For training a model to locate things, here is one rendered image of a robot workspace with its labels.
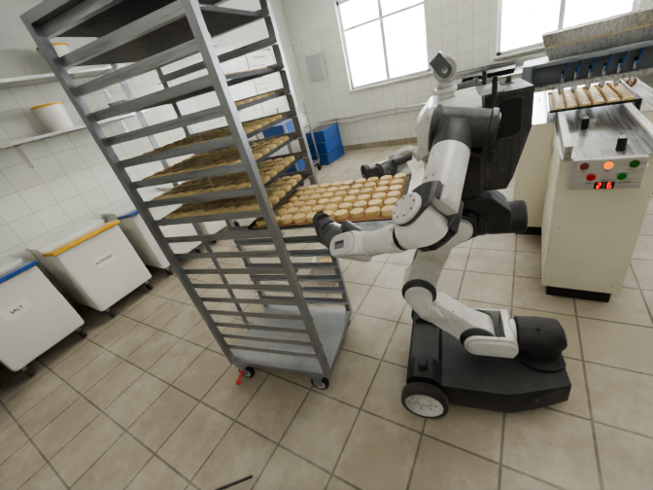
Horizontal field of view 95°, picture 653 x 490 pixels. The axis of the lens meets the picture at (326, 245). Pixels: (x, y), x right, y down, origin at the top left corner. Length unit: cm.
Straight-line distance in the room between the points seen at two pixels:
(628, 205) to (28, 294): 373
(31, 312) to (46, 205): 109
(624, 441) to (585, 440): 12
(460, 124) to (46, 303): 305
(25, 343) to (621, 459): 350
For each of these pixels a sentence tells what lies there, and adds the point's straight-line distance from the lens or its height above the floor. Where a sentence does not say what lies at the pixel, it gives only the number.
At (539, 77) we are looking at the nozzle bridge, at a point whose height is 110.
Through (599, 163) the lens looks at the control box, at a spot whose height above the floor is 82.
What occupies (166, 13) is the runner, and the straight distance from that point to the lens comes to 115.
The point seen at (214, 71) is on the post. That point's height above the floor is 152.
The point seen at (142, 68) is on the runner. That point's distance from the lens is 125.
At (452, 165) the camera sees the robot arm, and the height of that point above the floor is 120.
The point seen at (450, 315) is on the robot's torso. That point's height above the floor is 42.
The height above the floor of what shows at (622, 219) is 53.
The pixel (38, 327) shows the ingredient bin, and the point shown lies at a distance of 323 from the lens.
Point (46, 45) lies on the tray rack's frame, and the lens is 150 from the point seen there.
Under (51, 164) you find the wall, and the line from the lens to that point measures 385.
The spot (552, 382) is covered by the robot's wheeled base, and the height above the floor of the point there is 17.
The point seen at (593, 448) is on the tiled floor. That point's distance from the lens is 170.
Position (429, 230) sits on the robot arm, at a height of 109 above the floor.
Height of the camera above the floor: 144
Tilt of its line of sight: 29 degrees down
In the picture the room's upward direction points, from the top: 16 degrees counter-clockwise
